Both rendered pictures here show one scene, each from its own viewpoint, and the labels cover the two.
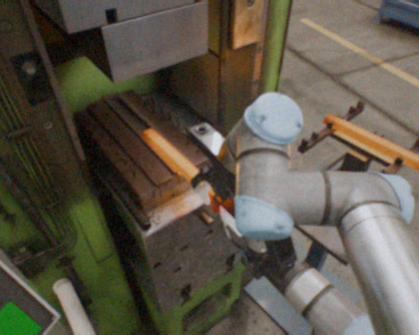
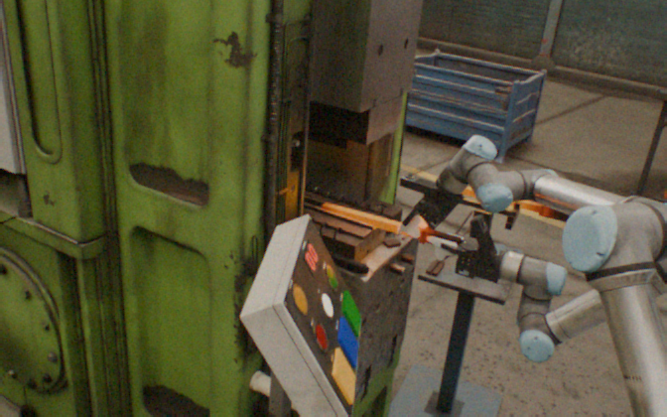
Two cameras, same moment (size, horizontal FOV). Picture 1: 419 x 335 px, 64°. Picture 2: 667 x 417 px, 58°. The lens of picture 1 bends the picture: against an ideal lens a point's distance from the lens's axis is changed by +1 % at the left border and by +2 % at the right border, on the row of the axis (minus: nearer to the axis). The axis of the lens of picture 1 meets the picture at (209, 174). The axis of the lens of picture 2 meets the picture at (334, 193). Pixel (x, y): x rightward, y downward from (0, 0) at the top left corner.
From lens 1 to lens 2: 1.14 m
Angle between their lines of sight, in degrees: 29
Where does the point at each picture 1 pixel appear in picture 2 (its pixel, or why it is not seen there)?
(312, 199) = (517, 181)
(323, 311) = (529, 265)
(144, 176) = (346, 235)
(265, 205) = (499, 185)
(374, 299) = (566, 197)
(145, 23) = (382, 107)
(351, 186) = (531, 173)
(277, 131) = (489, 151)
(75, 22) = (363, 105)
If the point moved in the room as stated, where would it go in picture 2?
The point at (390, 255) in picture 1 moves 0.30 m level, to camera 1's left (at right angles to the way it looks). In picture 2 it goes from (564, 183) to (453, 195)
